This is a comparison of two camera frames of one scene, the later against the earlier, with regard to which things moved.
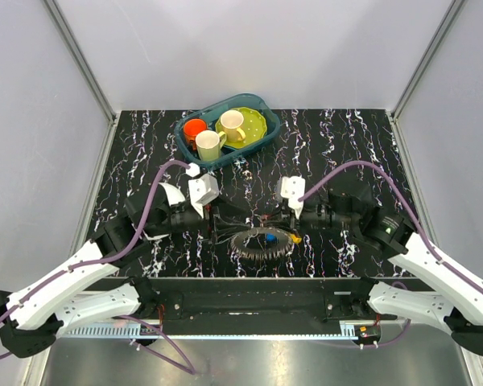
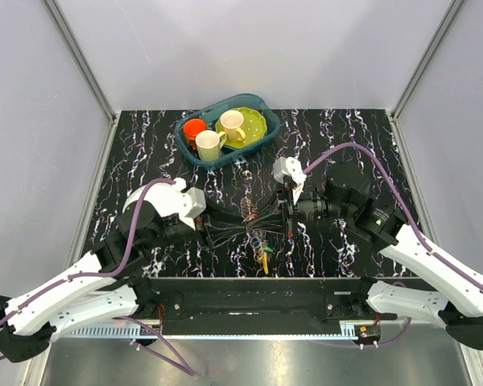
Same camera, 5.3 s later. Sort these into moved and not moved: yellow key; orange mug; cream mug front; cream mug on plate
Moved: yellow key
Not moved: cream mug on plate; orange mug; cream mug front
